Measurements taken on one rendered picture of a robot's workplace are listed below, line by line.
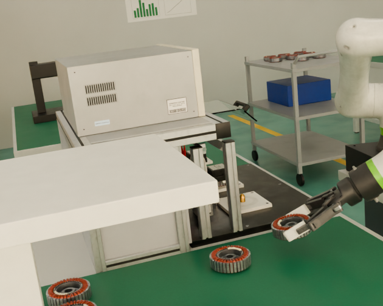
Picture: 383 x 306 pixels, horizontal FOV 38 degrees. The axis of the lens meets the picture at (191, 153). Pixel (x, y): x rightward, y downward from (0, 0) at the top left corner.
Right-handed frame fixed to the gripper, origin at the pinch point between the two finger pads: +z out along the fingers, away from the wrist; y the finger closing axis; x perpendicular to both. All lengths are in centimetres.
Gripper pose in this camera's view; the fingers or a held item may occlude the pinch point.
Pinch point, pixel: (292, 224)
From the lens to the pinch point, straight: 160.9
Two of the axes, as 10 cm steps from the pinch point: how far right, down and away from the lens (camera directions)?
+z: -7.9, 5.3, 3.1
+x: -5.9, -8.0, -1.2
